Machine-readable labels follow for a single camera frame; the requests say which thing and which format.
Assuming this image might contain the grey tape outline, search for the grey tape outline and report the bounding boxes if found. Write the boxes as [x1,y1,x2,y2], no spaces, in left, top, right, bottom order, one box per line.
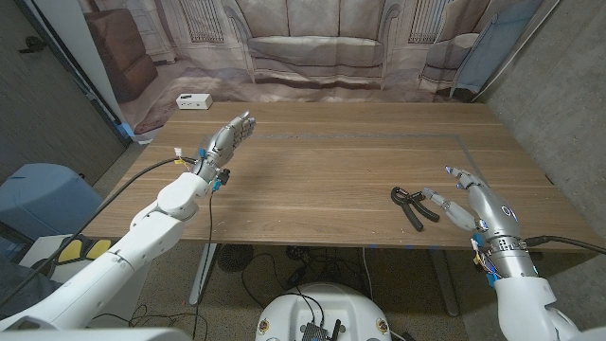
[149,134,529,250]

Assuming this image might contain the black round floor fan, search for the black round floor fan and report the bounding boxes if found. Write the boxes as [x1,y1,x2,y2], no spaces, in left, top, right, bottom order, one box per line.
[217,243,255,274]

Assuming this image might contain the black floor cable bundle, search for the black floor cable bundle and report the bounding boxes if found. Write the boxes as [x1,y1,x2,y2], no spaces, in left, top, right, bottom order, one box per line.
[241,245,365,309]

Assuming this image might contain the person's leg in jeans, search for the person's leg in jeans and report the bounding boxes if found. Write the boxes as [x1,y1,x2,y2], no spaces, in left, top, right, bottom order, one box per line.
[0,255,65,321]

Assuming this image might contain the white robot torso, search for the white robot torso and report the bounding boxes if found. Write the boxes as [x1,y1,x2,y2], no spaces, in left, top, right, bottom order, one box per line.
[255,282,393,341]

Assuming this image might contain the blue-grey padded seat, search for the blue-grey padded seat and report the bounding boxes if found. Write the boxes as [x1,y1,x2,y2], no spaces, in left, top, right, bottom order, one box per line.
[0,163,104,242]

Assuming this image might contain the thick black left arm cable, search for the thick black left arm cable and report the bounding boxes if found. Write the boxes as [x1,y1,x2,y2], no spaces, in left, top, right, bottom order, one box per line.
[0,156,198,309]

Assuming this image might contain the white table leg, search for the white table leg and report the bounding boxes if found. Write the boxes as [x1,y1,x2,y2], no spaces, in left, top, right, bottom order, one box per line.
[188,242,219,307]

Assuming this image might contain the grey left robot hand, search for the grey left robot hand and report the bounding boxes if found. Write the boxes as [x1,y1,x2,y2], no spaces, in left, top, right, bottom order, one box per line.
[192,111,258,185]

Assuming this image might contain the black antenna module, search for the black antenna module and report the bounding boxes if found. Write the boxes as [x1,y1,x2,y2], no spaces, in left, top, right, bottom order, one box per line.
[300,319,342,341]

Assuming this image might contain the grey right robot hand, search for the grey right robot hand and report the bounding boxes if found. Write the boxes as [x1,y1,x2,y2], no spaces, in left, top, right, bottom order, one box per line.
[422,165,540,281]

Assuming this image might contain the white power box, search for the white power box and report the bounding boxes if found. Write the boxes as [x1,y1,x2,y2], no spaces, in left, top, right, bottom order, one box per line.
[175,93,213,111]

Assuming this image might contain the yellow pad foot pedal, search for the yellow pad foot pedal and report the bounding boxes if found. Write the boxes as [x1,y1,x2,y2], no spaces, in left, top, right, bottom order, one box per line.
[45,235,115,278]

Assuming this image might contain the black grip strengthener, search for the black grip strengthener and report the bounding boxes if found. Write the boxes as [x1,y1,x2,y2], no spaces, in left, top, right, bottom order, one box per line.
[390,186,440,233]

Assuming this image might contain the thin black left wrist cable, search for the thin black left wrist cable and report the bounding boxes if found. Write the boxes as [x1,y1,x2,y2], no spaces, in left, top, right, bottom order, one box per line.
[191,191,214,340]

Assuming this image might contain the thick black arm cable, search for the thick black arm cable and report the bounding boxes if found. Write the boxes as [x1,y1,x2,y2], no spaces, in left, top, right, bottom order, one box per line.
[523,235,606,256]
[0,156,198,309]

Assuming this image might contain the printed living room backdrop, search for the printed living room backdrop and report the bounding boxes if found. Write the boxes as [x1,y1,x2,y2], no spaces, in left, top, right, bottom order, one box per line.
[78,0,562,143]

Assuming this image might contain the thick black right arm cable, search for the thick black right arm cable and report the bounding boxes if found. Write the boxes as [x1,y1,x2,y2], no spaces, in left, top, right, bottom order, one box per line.
[523,235,606,256]

